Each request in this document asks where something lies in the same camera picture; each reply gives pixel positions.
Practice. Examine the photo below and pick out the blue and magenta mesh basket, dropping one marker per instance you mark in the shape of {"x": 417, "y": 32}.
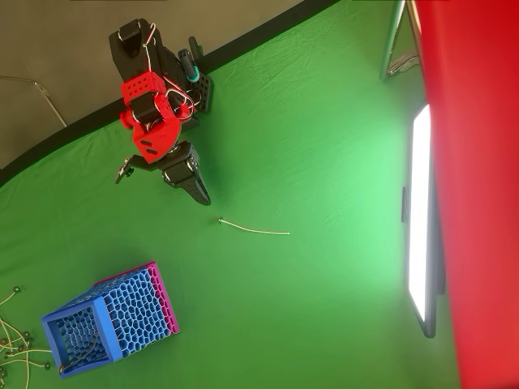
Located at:
{"x": 134, "y": 308}

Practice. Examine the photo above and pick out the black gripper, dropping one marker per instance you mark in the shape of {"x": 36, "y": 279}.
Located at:
{"x": 181, "y": 171}

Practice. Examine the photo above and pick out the large red panel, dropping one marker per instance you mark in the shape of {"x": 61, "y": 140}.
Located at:
{"x": 478, "y": 162}

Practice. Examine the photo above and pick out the chrome tube stand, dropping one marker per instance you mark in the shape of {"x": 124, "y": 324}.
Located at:
{"x": 391, "y": 36}

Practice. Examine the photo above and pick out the green table cloth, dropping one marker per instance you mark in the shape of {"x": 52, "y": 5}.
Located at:
{"x": 284, "y": 142}

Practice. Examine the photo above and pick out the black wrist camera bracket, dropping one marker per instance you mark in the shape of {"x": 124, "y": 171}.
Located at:
{"x": 123, "y": 170}

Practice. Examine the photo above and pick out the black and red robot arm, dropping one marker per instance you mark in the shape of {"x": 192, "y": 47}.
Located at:
{"x": 134, "y": 52}

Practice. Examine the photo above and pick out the black LED light panel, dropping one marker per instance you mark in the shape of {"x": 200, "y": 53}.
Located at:
{"x": 419, "y": 202}

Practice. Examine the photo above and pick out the thin grey metal tube frame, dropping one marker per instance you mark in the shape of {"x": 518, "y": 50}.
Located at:
{"x": 44, "y": 94}

